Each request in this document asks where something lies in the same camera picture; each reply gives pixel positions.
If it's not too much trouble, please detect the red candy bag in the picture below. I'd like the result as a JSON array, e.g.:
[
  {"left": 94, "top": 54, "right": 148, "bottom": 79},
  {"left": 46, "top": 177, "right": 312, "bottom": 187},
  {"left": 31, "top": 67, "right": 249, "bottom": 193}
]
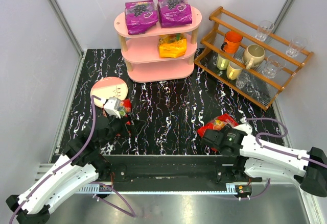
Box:
[
  {"left": 112, "top": 98, "right": 134, "bottom": 137},
  {"left": 197, "top": 113, "right": 243, "bottom": 156}
]

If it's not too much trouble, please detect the orange candy bag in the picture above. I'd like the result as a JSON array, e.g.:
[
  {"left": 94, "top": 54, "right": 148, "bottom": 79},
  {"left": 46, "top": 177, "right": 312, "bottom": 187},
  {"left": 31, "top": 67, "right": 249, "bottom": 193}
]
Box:
[{"left": 158, "top": 33, "right": 187, "bottom": 58}]

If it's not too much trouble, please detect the purple candy bag back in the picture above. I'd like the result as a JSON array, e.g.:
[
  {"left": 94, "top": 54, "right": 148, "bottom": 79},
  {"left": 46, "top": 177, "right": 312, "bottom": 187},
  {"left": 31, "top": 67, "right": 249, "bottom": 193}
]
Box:
[{"left": 125, "top": 0, "right": 159, "bottom": 35}]

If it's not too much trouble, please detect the purple candy bag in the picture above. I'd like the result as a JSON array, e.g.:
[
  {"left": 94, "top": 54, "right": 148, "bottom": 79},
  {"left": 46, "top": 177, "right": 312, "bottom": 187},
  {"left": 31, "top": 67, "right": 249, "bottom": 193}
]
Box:
[
  {"left": 157, "top": 0, "right": 192, "bottom": 28},
  {"left": 125, "top": 0, "right": 159, "bottom": 35}
]

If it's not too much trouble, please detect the purple candy bag front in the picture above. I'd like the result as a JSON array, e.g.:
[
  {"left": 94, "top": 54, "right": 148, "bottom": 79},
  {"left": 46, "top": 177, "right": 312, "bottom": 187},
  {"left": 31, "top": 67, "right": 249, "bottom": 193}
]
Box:
[{"left": 157, "top": 0, "right": 192, "bottom": 28}]

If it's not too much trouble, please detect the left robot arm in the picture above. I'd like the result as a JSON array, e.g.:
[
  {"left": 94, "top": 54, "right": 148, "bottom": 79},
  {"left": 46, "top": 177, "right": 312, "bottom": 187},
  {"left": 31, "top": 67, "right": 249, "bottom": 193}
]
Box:
[{"left": 6, "top": 115, "right": 135, "bottom": 223}]

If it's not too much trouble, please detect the pink three-tier shelf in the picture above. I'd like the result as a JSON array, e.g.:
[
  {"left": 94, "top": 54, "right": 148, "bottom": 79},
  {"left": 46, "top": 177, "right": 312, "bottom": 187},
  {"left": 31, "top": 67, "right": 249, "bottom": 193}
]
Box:
[{"left": 114, "top": 7, "right": 202, "bottom": 83}]

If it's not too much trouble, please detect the clear glass middle shelf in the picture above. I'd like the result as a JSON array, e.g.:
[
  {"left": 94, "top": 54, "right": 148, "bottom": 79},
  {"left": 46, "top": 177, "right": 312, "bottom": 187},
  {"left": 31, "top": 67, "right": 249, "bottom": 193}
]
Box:
[{"left": 262, "top": 55, "right": 286, "bottom": 79}]

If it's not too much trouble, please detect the pink round plate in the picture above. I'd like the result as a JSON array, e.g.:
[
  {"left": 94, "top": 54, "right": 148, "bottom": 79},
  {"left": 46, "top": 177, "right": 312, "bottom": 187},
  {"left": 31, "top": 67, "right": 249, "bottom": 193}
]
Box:
[{"left": 90, "top": 77, "right": 128, "bottom": 100}]

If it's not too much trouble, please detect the small clear glass bottom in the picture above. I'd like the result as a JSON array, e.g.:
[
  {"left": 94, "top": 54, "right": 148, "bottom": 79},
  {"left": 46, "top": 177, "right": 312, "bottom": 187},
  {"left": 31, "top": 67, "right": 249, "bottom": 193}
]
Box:
[{"left": 236, "top": 72, "right": 250, "bottom": 89}]

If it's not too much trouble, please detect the cream yellow mug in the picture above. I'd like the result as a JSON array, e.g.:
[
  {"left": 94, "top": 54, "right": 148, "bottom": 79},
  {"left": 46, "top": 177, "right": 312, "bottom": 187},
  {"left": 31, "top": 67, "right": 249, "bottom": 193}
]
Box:
[{"left": 226, "top": 61, "right": 243, "bottom": 80}]

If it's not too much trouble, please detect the green-yellow mug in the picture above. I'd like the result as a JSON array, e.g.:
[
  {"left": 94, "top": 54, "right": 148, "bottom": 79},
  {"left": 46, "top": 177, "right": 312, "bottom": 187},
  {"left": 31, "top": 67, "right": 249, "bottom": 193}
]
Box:
[{"left": 216, "top": 54, "right": 229, "bottom": 70}]

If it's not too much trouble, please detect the wooden cup rack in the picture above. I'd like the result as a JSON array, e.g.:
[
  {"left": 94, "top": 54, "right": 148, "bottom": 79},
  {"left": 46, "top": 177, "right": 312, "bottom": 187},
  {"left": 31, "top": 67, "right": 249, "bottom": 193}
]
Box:
[{"left": 195, "top": 6, "right": 314, "bottom": 110}]

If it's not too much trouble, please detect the beige round mug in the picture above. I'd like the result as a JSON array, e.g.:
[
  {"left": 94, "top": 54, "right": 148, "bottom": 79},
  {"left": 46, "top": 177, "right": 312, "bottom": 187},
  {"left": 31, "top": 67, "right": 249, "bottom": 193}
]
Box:
[{"left": 242, "top": 44, "right": 265, "bottom": 69}]

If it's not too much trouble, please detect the orange mug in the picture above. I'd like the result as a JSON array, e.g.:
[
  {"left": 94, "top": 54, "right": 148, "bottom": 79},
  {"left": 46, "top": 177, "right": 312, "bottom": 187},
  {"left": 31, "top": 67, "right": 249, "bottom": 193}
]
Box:
[{"left": 221, "top": 31, "right": 243, "bottom": 54}]

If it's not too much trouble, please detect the clear glass top left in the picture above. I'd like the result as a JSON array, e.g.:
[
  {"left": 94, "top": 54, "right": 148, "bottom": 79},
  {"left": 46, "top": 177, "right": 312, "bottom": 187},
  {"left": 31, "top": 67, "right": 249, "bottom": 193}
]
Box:
[{"left": 255, "top": 20, "right": 274, "bottom": 42}]

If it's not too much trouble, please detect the clear glass top right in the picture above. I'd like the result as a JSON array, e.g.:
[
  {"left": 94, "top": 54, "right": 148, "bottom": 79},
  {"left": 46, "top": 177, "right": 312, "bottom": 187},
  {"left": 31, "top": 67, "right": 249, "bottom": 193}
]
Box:
[{"left": 286, "top": 36, "right": 308, "bottom": 58}]

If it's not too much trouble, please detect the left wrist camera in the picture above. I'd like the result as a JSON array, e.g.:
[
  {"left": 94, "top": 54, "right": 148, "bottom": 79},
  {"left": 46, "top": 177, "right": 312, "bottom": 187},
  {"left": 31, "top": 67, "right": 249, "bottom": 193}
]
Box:
[{"left": 103, "top": 97, "right": 122, "bottom": 119}]

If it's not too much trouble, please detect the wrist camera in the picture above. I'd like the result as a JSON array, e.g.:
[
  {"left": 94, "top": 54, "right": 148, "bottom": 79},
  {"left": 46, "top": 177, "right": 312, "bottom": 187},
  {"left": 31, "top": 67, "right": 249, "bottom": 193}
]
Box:
[
  {"left": 234, "top": 118, "right": 253, "bottom": 135},
  {"left": 103, "top": 97, "right": 122, "bottom": 119}
]

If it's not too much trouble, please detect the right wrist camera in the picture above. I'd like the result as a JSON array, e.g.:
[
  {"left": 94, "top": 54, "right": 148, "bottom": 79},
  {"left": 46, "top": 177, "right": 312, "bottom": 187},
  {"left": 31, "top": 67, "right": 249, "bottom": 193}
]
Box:
[{"left": 234, "top": 118, "right": 253, "bottom": 135}]

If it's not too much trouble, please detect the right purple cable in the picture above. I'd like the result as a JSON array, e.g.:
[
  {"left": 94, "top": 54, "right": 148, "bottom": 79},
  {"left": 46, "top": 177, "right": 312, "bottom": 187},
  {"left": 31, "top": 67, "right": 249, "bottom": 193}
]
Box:
[{"left": 212, "top": 118, "right": 327, "bottom": 201}]

